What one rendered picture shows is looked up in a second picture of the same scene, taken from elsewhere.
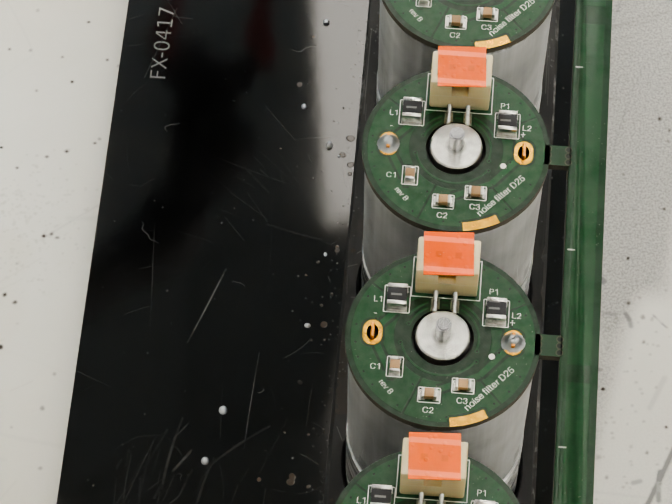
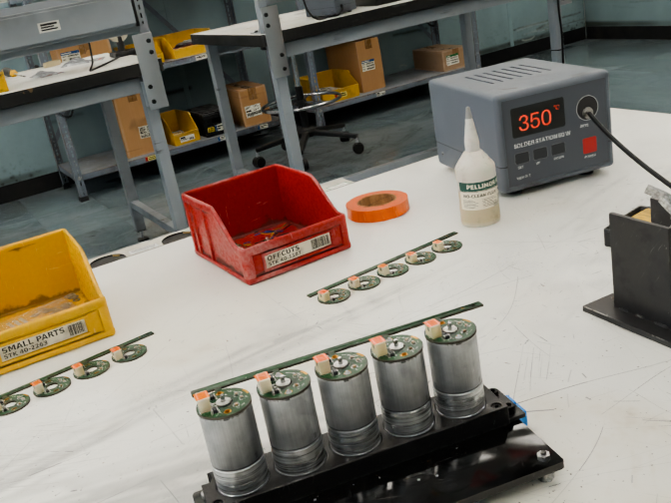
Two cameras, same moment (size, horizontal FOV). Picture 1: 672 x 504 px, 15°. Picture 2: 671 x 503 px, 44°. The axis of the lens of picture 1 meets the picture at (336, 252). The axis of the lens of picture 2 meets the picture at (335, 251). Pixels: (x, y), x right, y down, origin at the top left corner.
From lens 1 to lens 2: 0.43 m
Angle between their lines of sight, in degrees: 81
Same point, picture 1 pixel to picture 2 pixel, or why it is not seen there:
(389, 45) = (307, 407)
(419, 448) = (431, 324)
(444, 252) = (377, 340)
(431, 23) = (304, 381)
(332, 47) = not seen: outside the picture
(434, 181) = (353, 363)
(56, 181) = not seen: outside the picture
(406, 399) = (417, 344)
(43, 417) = not seen: outside the picture
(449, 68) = (323, 358)
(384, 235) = (367, 386)
